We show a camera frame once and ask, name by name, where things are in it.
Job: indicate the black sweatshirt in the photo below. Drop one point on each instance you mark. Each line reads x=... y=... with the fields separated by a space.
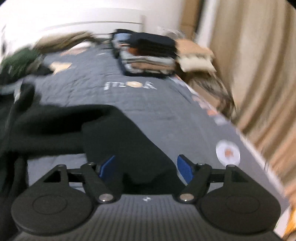
x=130 y=162

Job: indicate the beige folded garment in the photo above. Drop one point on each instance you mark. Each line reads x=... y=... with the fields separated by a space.
x=193 y=58

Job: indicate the near folded clothes stack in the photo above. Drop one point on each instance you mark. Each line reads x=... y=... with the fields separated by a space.
x=144 y=54

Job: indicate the beige curtain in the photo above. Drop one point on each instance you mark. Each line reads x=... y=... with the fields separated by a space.
x=254 y=45

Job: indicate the grey quilted bedspread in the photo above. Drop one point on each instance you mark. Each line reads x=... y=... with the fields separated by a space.
x=169 y=113

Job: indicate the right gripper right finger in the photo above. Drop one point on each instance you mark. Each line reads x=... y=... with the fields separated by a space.
x=196 y=177

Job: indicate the folded brown blanket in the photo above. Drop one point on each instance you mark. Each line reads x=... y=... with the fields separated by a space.
x=55 y=43

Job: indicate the white headboard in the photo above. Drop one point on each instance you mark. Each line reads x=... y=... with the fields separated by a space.
x=101 y=22

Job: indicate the dark green garment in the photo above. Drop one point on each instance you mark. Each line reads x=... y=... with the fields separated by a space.
x=17 y=65

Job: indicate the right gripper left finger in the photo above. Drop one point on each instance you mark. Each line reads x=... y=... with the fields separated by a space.
x=94 y=176

